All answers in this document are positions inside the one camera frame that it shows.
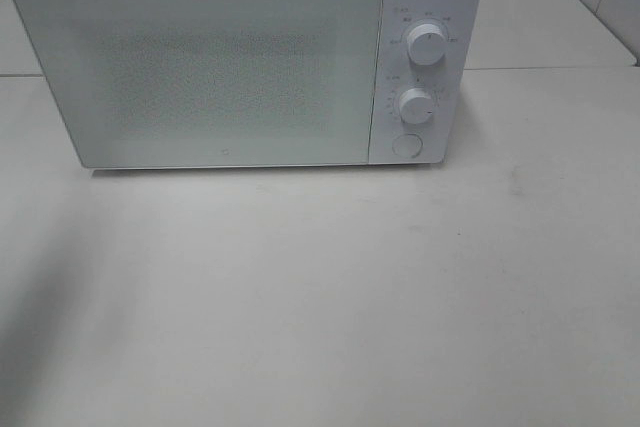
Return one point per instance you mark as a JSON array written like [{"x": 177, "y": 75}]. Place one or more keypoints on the white microwave knob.
[
  {"x": 426, "y": 43},
  {"x": 415, "y": 106}
]

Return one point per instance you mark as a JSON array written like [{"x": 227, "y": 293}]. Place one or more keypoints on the white microwave oven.
[{"x": 395, "y": 73}]

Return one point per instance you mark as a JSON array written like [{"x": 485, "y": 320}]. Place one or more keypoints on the white microwave door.
[{"x": 206, "y": 83}]

